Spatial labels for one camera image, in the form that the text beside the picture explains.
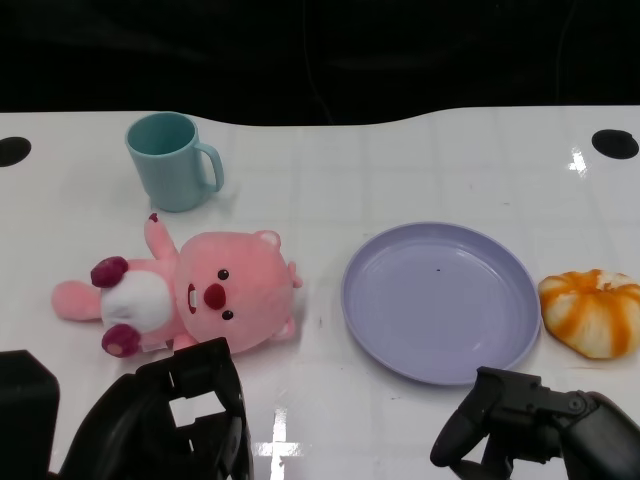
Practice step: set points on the pink plush beaver doll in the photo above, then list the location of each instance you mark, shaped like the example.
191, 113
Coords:
240, 285

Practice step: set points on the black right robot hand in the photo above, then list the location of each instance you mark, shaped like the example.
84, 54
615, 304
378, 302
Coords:
590, 430

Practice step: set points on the teal plastic mug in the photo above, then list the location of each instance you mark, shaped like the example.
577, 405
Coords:
167, 175

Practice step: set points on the orange white striped bun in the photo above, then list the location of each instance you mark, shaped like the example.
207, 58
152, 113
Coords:
590, 315

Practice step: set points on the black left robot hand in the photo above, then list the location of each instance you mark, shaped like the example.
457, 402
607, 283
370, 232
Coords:
130, 425

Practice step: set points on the purple plastic plate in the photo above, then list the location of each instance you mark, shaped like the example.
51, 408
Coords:
440, 310

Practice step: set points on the black round table grommet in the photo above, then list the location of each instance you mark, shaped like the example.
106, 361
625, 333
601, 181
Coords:
615, 144
12, 151

